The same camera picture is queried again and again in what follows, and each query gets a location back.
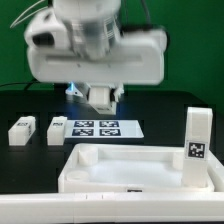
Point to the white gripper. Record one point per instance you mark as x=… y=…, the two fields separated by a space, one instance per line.
x=137 y=58

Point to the white desk top tray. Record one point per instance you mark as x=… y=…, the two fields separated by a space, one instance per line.
x=125 y=168

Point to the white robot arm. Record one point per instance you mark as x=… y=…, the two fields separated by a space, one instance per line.
x=80 y=42

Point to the fiducial marker sheet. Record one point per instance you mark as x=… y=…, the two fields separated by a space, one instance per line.
x=103 y=129

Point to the white front rail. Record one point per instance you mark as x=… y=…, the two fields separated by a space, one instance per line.
x=76 y=208

